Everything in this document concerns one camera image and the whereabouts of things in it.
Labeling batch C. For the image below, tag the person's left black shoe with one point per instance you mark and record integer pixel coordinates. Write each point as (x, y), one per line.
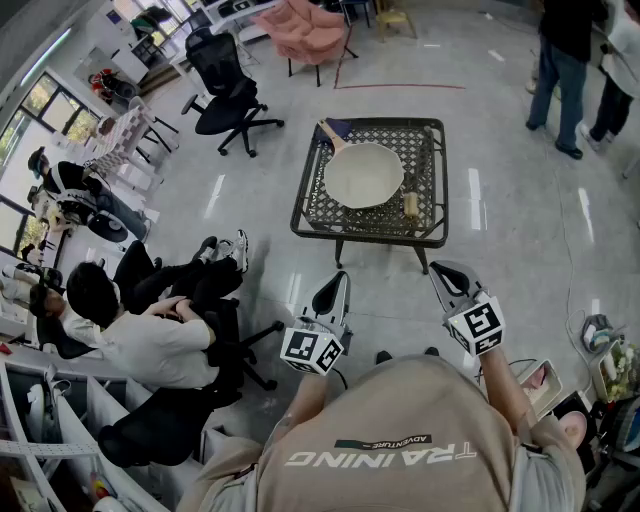
(384, 357)

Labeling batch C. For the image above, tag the blue chair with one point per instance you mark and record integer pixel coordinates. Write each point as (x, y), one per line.
(357, 10)

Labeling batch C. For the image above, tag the person's black shoe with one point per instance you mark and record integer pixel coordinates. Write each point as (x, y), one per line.
(431, 351)
(384, 357)

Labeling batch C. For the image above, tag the white bag of flowers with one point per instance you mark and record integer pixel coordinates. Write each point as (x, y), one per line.
(620, 365)

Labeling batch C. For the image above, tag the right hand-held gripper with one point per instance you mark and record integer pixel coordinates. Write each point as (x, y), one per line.
(480, 325)

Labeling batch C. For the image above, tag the black framed window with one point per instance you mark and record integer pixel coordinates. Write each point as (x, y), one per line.
(55, 107)

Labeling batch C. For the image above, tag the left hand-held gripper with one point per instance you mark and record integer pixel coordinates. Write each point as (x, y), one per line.
(312, 347)

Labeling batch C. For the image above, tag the small yellowish-green object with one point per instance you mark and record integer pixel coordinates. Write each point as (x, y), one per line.
(410, 205)

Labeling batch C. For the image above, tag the black swivel chair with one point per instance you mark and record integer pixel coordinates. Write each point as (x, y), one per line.
(150, 430)

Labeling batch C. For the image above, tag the table with checkered cloth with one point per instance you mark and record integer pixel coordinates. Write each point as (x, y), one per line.
(125, 140)

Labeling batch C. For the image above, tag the black lattice metal table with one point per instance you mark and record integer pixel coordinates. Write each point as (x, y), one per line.
(420, 150)

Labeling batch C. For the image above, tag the dark blue cloth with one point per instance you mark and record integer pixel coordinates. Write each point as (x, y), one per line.
(342, 127)

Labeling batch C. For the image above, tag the person's beige t-shirt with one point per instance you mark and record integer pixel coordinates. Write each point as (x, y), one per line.
(400, 415)

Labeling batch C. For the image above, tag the white metal shelf rack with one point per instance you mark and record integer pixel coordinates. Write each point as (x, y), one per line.
(30, 447)

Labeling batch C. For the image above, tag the yellow round side table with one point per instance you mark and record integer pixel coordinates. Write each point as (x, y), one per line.
(395, 17)

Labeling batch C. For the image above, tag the white open box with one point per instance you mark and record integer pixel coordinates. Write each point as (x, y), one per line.
(547, 395)

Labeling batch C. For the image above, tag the person's left forearm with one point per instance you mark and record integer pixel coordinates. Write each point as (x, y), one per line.
(305, 400)

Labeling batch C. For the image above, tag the pink padded armchair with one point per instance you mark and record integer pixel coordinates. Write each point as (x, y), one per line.
(305, 30)

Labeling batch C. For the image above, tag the grey handheld appliance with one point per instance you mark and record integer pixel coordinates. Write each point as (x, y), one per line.
(597, 332)

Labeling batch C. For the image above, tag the black mesh office chair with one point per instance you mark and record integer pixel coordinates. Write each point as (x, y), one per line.
(225, 110)

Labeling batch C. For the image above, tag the person's right black shoe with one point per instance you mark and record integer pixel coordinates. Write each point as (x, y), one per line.
(431, 351)

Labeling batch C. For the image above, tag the person's right forearm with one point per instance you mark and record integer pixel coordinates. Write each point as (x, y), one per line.
(505, 390)

